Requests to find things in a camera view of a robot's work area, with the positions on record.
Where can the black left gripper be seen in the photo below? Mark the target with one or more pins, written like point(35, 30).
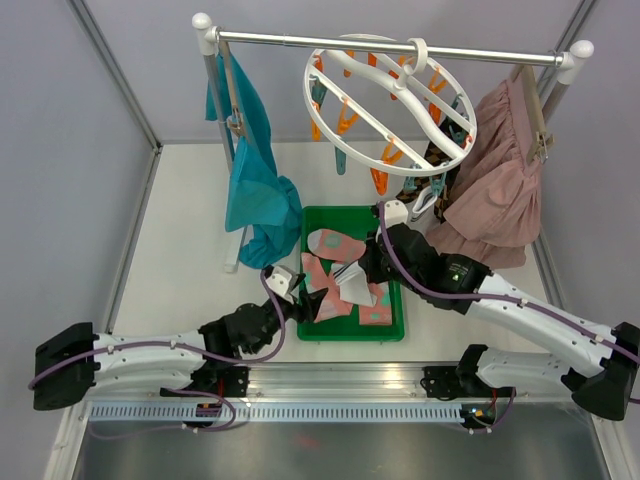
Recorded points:
point(311, 304)

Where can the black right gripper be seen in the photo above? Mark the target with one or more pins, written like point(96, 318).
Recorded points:
point(368, 262)

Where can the pink patterned sock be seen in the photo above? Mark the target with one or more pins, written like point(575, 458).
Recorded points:
point(336, 246)
point(333, 307)

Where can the white striped sock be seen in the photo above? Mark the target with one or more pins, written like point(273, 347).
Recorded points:
point(423, 204)
point(352, 284)

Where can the brown argyle sock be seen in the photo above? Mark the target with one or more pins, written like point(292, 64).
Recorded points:
point(441, 186)
point(436, 158)

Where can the white round clip hanger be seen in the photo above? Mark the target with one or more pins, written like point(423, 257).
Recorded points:
point(381, 108)

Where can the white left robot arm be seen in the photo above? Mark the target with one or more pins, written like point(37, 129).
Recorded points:
point(79, 362)

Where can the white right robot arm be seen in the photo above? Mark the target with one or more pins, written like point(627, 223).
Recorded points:
point(596, 364)

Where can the teal cloth on hanger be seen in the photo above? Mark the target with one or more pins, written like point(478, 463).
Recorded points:
point(259, 197)

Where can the wooden left clip hanger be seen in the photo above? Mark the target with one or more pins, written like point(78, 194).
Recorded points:
point(235, 121)

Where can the wooden clip hanger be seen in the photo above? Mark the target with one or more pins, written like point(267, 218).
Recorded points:
point(235, 121)
point(537, 120)

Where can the wooden right clip hanger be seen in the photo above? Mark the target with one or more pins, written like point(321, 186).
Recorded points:
point(537, 120)

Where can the green plastic tray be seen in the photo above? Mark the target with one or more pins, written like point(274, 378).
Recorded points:
point(356, 222)

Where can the pink pleated skirt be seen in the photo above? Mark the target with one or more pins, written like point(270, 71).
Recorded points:
point(495, 202)

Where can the metal clothes rack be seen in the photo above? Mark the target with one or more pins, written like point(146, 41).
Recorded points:
point(568, 63)

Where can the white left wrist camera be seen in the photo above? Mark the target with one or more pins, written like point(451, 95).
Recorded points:
point(282, 281)

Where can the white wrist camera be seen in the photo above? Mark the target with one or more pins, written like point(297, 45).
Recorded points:
point(282, 281)
point(391, 213)

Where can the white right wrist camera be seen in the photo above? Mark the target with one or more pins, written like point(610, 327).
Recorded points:
point(391, 213)

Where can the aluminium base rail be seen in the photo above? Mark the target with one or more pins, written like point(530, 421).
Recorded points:
point(443, 382)

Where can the white slotted cable duct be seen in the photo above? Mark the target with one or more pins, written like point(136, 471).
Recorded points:
point(279, 412)

